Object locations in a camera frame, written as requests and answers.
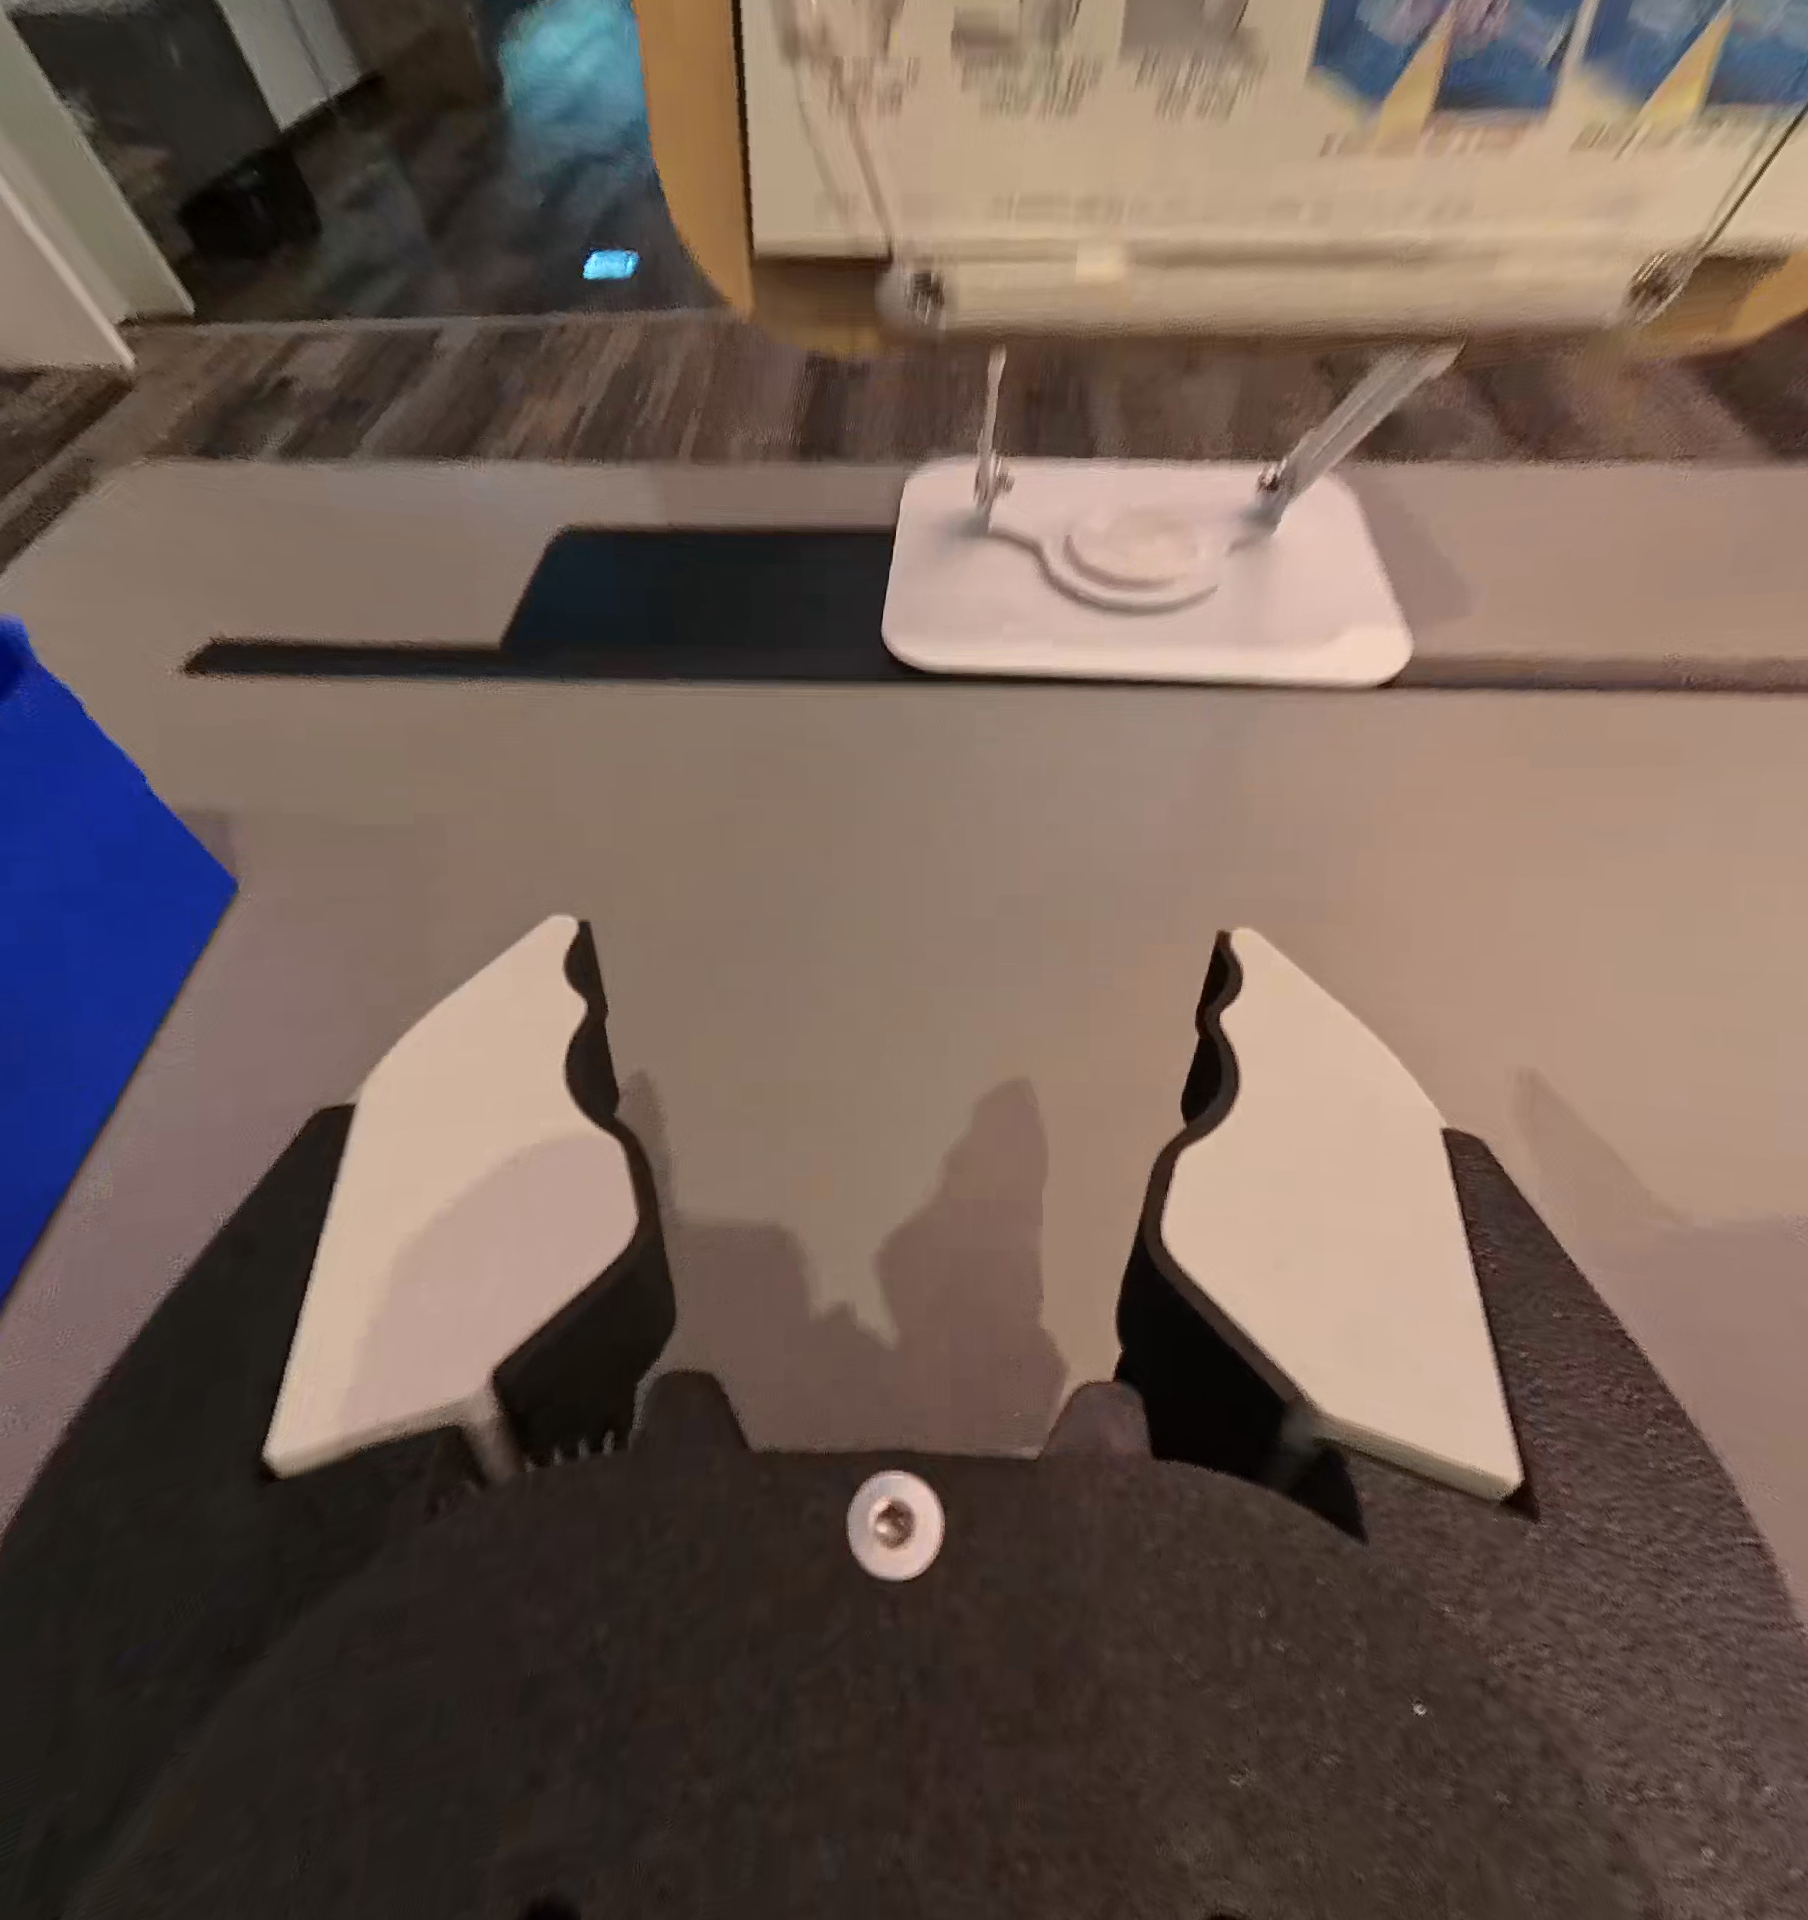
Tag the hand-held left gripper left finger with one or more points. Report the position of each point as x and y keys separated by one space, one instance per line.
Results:
x=455 y=1198

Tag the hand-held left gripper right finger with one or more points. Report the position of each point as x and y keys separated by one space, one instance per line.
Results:
x=1321 y=1242

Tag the blue plain storage bin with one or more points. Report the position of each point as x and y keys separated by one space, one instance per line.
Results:
x=48 y=930

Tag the grey desk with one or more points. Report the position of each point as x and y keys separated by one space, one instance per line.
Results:
x=876 y=838

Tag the printed instruction sheet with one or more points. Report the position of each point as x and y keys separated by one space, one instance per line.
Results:
x=1145 y=151

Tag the white partition frame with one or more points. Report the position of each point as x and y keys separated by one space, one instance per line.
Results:
x=37 y=222

